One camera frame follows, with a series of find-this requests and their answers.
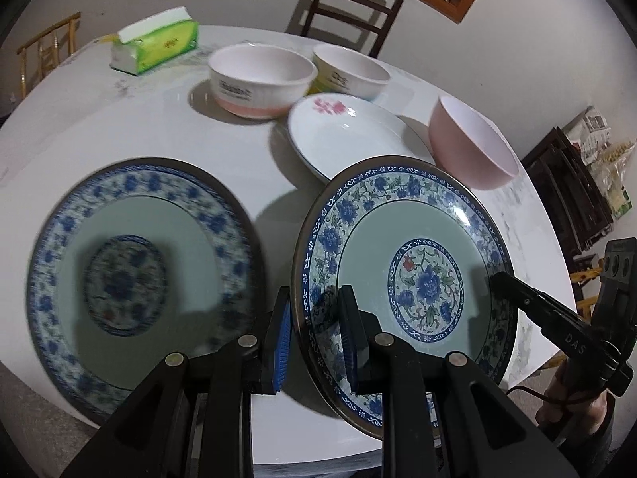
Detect blue floral plate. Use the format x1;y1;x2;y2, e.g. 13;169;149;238
291;155;518;437
26;158;267;424

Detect pink bowl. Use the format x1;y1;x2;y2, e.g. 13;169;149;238
429;95;519;190

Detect white plate pink flowers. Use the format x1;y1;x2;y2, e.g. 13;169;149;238
287;93;433;181

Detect white bowl dog text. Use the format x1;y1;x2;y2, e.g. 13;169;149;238
313;43;391;100

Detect large white pink-base bowl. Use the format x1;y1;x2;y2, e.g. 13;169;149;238
208;43;317;121

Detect person's right hand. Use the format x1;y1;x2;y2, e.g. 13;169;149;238
535;359;608;435

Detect yellow wooden stool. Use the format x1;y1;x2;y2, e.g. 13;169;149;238
571;252;606;319

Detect dark wooden shelf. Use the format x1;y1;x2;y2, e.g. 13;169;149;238
522;127;613;261

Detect bags on shelf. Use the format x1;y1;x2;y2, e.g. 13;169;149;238
563;105;636;220

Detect dark wooden chair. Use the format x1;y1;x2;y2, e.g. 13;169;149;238
288;0;405;58

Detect green tissue box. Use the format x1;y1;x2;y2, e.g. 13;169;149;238
110;6;199;76

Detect bamboo chair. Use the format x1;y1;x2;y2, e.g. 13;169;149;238
16;12;81;99

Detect black cable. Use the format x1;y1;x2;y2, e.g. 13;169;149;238
504;384;594;407

